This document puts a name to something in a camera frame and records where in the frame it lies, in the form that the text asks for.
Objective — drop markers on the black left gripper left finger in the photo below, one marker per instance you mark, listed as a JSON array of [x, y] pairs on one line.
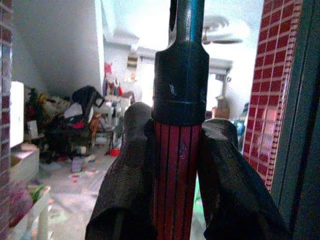
[[125, 187]]

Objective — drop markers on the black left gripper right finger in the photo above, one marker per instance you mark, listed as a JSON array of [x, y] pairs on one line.
[[232, 195]]

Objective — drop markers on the small red basket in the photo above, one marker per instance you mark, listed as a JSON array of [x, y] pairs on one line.
[[115, 152]]

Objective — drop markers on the black clutter pile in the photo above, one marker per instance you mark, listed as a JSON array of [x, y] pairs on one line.
[[80, 120]]

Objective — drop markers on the dark door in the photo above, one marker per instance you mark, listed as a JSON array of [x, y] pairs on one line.
[[300, 125]]

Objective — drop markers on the cardboard box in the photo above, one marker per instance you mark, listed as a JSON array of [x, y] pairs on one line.
[[23, 162]]

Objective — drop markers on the white panel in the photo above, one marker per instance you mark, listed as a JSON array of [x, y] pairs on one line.
[[17, 115]]

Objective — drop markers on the white ceiling fan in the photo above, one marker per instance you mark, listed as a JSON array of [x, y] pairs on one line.
[[220, 27]]

